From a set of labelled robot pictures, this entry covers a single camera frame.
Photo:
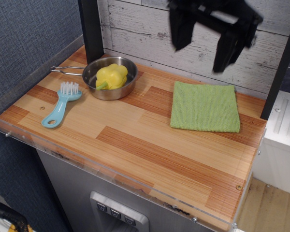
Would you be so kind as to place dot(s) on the yellow toy bell pepper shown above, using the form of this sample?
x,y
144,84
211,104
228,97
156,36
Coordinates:
x,y
111,77

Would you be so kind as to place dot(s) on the light blue dish brush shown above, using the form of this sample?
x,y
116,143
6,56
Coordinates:
x,y
68,92

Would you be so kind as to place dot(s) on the silver dispenser button panel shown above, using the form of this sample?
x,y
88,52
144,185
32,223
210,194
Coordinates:
x,y
113,216

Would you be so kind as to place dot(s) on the black right frame post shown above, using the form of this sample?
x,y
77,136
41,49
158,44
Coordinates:
x,y
277,82

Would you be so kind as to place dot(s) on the green cloth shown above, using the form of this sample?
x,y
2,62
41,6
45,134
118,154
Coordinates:
x,y
211,108

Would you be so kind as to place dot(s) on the black left frame post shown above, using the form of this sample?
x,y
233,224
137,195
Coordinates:
x,y
92,35

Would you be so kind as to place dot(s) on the silver toy fridge cabinet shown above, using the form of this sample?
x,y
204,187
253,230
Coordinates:
x,y
74,178

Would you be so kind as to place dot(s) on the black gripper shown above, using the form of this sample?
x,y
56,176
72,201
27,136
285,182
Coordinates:
x,y
222,16

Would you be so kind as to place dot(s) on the white side cabinet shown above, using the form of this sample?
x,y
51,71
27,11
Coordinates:
x,y
272,162

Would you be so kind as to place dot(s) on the yellow object at corner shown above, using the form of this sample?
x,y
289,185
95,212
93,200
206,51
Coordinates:
x,y
20,228

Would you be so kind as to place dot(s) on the steel pan with wire handle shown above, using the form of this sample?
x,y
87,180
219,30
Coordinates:
x,y
89,77

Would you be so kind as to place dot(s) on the black frame post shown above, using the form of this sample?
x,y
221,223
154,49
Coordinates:
x,y
277,82
92,35

